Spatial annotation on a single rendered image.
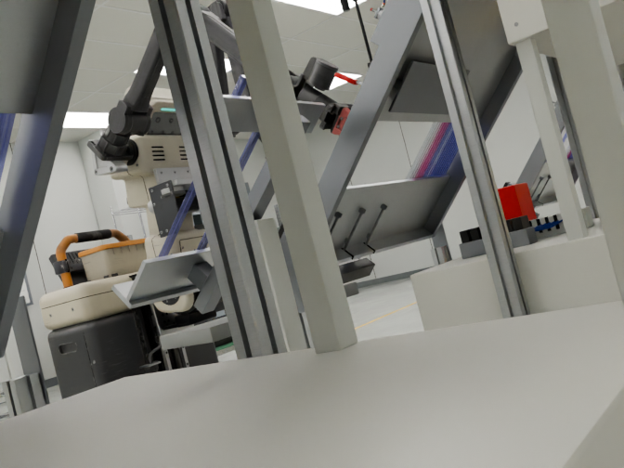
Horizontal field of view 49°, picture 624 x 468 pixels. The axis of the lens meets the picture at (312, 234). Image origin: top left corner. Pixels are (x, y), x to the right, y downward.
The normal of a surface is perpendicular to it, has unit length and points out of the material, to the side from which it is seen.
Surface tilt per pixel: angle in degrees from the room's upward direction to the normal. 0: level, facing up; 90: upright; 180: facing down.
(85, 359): 90
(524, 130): 90
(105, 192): 90
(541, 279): 90
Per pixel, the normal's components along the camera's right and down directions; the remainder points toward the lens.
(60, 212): 0.77, -0.22
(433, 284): -0.58, 0.12
